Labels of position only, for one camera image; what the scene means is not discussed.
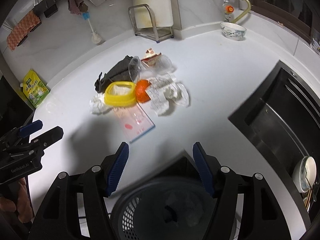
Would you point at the wooden chopsticks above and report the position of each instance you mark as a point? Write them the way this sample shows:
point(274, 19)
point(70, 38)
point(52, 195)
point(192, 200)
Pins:
point(309, 200)

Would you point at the white tissue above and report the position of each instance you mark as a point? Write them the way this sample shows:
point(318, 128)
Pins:
point(180, 93)
point(98, 105)

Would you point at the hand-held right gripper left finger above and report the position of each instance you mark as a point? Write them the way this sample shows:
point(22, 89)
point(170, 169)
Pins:
point(117, 170)

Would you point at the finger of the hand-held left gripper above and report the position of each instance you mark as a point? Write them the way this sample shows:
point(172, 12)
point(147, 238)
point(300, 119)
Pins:
point(31, 128)
point(51, 135)

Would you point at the dark brown window frame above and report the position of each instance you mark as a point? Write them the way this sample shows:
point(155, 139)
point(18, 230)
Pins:
point(280, 2)

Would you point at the grey perforated wastebasket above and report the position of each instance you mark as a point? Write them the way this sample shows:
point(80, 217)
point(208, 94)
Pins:
point(155, 205)

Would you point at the black stove top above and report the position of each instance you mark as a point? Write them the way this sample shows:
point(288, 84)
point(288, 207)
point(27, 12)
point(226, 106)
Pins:
point(10, 105)

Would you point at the green refill pouch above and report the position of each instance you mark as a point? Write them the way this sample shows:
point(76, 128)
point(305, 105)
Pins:
point(36, 91)

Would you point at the dark grey cloth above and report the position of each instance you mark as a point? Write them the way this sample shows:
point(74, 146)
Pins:
point(117, 71)

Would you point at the orange checked dishcloth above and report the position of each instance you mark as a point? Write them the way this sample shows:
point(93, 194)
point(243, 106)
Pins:
point(22, 28)

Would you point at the black kitchen sink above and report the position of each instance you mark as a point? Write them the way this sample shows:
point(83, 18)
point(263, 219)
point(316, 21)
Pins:
point(275, 120)

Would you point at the white patterned bowl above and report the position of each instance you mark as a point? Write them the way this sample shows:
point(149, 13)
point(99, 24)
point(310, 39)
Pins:
point(232, 31)

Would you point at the printed receipt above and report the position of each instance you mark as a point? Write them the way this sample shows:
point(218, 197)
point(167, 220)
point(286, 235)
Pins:
point(157, 95)

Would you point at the person's left hand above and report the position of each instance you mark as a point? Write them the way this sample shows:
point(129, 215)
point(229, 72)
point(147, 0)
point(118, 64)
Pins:
point(23, 200)

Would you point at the pink blister card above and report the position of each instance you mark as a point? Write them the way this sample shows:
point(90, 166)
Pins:
point(135, 126)

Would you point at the clear plastic cup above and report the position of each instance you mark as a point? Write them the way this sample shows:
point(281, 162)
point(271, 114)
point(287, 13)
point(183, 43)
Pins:
point(135, 68)
point(165, 63)

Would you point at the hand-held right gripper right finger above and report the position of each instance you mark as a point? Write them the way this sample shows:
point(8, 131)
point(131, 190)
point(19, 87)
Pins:
point(203, 170)

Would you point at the yellow plastic lid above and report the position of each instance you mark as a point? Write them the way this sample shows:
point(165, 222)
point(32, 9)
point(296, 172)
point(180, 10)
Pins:
point(110, 99)

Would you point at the red and white snack wrapper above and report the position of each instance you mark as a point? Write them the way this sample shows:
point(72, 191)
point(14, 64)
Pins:
point(150, 58)

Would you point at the metal fork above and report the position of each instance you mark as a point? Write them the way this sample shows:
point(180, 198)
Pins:
point(36, 2)

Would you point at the white bottle brush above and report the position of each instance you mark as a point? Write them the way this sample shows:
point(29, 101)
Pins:
point(95, 36)

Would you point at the brown hanging rag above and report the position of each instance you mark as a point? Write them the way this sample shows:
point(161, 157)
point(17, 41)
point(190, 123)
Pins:
point(75, 2)

